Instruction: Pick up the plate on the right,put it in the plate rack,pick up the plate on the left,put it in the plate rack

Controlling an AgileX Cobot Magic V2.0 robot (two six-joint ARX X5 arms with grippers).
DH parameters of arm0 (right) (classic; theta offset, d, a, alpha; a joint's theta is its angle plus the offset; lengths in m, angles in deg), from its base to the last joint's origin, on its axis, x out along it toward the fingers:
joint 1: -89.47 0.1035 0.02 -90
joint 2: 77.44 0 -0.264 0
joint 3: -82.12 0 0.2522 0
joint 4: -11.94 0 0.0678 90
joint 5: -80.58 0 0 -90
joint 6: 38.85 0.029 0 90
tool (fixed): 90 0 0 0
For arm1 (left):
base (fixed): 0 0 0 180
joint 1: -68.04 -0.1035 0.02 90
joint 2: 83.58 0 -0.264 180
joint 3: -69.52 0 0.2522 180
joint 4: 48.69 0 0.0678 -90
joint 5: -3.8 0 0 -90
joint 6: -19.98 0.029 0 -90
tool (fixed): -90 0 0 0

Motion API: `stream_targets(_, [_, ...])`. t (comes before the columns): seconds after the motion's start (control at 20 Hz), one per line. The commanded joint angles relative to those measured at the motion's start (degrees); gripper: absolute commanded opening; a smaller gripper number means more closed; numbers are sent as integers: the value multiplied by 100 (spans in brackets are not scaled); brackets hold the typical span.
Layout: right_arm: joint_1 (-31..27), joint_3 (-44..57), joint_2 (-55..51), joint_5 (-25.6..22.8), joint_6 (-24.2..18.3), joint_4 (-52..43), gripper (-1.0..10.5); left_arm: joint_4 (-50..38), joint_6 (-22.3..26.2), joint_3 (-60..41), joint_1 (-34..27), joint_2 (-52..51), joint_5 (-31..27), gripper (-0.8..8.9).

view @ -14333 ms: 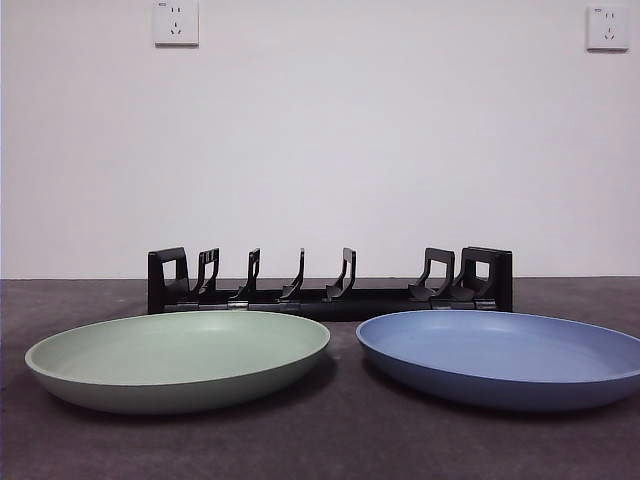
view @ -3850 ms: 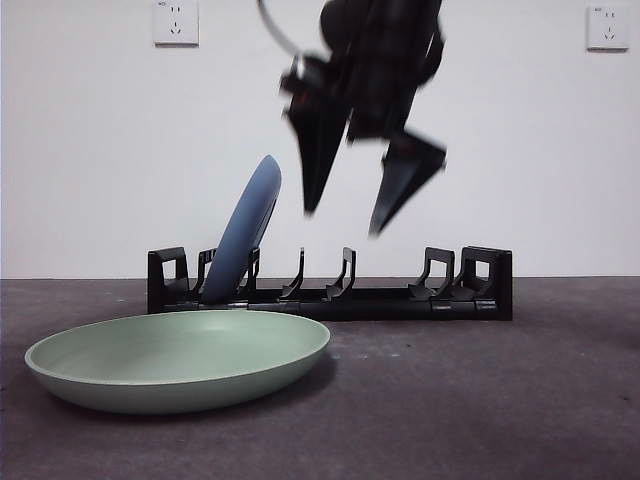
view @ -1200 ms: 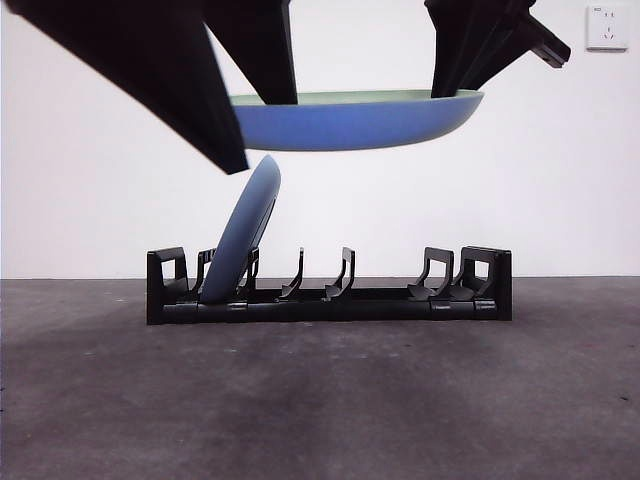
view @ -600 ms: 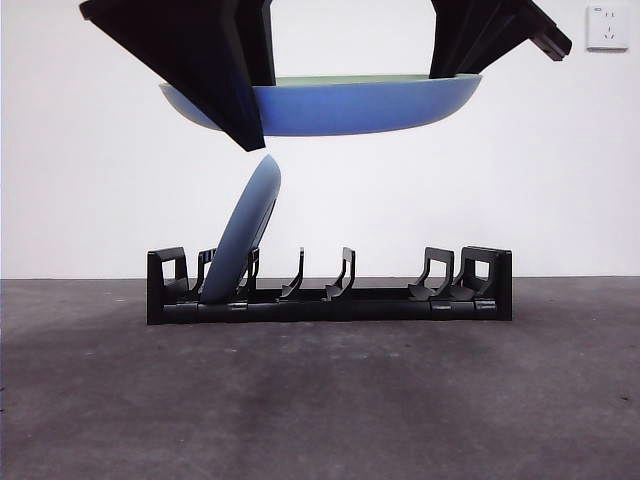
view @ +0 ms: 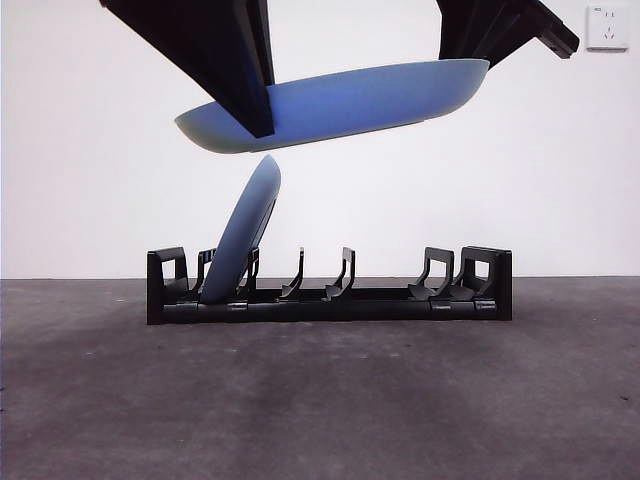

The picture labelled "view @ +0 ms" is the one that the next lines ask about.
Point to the black plastic plate rack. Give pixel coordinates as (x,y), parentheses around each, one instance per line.
(375,311)

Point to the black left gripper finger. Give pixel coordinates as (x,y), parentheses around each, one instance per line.
(465,30)
(210,50)

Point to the green round plate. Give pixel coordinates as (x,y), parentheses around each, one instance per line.
(350,105)

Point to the white wall socket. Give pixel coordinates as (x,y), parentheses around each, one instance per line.
(607,30)

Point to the blue round plate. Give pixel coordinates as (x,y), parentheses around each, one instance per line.
(245,225)

